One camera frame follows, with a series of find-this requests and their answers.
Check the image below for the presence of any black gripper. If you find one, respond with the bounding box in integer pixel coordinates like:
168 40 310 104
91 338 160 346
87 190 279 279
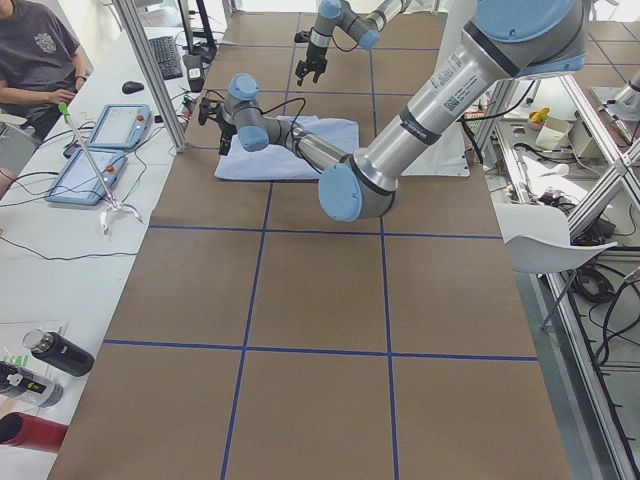
197 98 235 155
294 31 329 86

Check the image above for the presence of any blue striped button shirt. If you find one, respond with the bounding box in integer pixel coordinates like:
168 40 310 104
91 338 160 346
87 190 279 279
214 115 360 181

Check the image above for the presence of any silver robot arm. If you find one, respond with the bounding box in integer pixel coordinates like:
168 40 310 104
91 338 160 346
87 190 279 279
198 1 590 222
294 0 412 86

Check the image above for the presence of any upper blue teach pendant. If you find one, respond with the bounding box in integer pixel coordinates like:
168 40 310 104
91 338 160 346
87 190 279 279
87 104 153 151

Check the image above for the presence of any blue teach pendant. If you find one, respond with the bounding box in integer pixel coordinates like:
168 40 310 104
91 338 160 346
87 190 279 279
45 149 126 206
87 104 153 151

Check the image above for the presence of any black computer mouse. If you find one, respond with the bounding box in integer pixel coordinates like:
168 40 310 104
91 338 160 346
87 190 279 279
121 81 144 95

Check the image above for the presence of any black computer keyboard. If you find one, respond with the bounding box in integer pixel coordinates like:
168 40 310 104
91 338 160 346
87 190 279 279
148 36 183 80

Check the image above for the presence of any lower blue teach pendant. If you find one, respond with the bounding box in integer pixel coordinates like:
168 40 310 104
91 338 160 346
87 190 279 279
45 149 126 206

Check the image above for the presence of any metal reacher grabber tool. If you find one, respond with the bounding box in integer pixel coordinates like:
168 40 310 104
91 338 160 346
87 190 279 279
58 101 145 236

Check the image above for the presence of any seated person grey shirt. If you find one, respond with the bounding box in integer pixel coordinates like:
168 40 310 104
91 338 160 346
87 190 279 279
1 1 89 141

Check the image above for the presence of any black insulated bottle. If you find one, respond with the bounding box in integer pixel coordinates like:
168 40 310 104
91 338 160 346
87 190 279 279
23 329 94 377

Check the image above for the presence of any aluminium frame post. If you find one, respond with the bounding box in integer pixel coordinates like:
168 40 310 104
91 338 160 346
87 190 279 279
113 0 187 153

